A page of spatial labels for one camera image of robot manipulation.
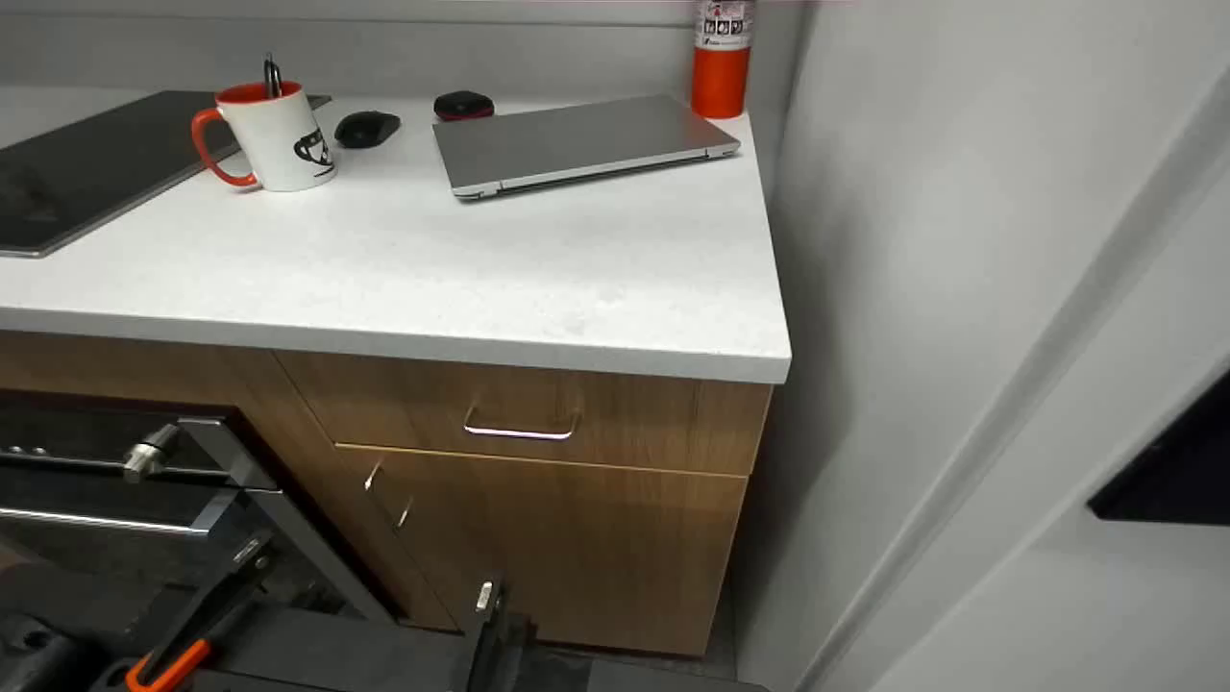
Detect silver closed laptop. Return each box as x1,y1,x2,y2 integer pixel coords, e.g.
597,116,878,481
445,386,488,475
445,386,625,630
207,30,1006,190
429,90,744,206

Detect wooden cabinet door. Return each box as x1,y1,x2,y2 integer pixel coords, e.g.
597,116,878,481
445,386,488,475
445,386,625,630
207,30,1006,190
336,443,753,662

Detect black clamp with orange handle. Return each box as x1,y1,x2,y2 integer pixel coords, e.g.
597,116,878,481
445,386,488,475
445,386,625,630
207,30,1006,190
87,540,279,692

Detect white mug with red handle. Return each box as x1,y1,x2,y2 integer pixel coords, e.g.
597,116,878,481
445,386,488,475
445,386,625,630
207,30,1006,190
187,78,342,195

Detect silver cabinet door handle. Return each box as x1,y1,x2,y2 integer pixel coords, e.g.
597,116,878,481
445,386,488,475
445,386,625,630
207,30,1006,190
359,456,420,529

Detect silver drawer handle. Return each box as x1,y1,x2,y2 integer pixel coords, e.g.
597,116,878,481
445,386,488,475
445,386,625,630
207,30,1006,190
461,403,580,444

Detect wooden cabinet drawer front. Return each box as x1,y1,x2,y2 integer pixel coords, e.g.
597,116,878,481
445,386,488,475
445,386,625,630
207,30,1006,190
272,354,778,481

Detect black wall panel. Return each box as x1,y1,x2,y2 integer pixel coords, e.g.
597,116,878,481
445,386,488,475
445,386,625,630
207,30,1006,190
1083,367,1230,527

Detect black clamp with silver knob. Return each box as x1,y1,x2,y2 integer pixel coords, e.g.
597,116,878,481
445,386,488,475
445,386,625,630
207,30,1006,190
459,576,538,692

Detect black computer mouse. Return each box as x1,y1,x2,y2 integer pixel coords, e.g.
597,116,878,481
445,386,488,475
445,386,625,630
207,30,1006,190
329,108,405,153

